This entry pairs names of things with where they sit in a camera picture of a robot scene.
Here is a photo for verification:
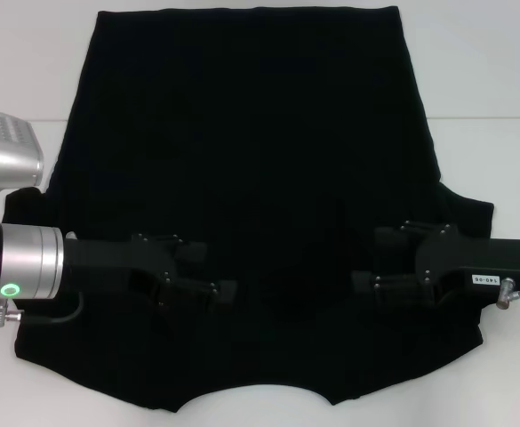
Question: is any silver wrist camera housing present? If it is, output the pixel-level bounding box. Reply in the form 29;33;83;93
0;109;46;204

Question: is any black shirt with FREE print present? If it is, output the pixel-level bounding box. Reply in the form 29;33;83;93
1;4;496;404

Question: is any left arm cable with plug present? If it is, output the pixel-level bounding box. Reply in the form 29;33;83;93
0;291;86;329

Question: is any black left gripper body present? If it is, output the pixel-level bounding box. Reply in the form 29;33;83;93
62;230;185;309

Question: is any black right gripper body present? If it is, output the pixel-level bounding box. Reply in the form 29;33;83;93
413;223;520;295

